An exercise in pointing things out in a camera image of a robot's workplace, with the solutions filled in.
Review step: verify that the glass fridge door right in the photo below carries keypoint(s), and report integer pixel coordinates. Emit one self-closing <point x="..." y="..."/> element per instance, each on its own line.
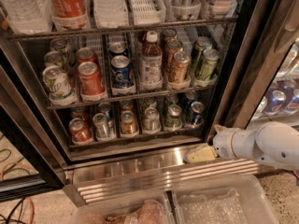
<point x="280" y="32"/>

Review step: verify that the clear plastic bin left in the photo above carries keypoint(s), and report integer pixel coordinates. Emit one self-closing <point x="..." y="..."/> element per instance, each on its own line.
<point x="140" y="207"/>

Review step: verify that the clear plastic bin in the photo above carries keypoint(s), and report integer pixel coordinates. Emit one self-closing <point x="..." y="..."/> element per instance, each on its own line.
<point x="232" y="199"/>
<point x="140" y="207"/>

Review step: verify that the red can bottom front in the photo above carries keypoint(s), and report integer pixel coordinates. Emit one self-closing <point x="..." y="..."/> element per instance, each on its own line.
<point x="79" y="130"/>

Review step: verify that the blue pepsi can behind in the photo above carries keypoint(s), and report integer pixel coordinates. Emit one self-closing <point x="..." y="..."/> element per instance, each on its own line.
<point x="188" y="98"/>

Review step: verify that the green can bottom front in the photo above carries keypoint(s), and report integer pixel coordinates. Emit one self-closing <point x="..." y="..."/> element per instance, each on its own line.
<point x="173" y="119"/>

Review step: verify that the blue pepsi can front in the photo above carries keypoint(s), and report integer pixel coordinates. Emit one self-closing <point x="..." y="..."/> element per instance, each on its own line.
<point x="195" y="114"/>

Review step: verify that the green can middle front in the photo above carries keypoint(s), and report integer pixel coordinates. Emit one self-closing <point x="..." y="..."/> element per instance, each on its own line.
<point x="207" y="66"/>

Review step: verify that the orange can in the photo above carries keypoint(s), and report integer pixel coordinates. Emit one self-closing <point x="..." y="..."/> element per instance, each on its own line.
<point x="179" y="67"/>
<point x="128" y="122"/>

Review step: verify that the clear water bottle top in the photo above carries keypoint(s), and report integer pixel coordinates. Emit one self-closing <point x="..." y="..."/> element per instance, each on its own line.
<point x="28" y="16"/>

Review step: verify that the red coke can front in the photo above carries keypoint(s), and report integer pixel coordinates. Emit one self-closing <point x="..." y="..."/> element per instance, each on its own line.
<point x="89" y="75"/>

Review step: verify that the orange can bottom front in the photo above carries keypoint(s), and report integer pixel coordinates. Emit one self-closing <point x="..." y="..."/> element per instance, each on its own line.
<point x="128" y="122"/>

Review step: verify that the silver diet can bottom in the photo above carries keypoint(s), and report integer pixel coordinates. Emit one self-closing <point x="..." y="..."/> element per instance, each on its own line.
<point x="101" y="125"/>

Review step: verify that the orange can middle front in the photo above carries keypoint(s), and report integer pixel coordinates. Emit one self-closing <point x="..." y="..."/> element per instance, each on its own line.
<point x="179" y="67"/>

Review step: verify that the clear plastic bin right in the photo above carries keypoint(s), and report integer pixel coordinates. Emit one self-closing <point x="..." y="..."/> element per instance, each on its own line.
<point x="232" y="199"/>

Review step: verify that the green 7up can front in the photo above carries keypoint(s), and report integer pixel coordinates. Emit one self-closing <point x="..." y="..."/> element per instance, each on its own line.
<point x="57" y="83"/>

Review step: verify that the blue pepsi can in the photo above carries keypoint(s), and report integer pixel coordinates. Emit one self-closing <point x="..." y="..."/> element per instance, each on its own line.
<point x="188" y="98"/>
<point x="122" y="72"/>
<point x="195" y="114"/>

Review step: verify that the brown tea bottle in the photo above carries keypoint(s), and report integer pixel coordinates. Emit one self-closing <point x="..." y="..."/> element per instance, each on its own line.
<point x="151" y="59"/>

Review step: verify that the blue pepsi can middle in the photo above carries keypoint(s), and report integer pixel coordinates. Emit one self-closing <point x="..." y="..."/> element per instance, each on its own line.
<point x="122" y="72"/>

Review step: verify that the silver can bottom front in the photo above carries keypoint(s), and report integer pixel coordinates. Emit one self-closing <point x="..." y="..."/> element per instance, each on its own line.
<point x="151" y="120"/>

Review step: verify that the red coke bottle top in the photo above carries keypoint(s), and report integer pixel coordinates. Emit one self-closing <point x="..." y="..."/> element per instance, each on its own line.
<point x="69" y="8"/>

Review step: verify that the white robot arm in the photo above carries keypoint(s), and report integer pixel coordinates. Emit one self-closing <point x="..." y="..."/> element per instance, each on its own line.
<point x="273" y="144"/>

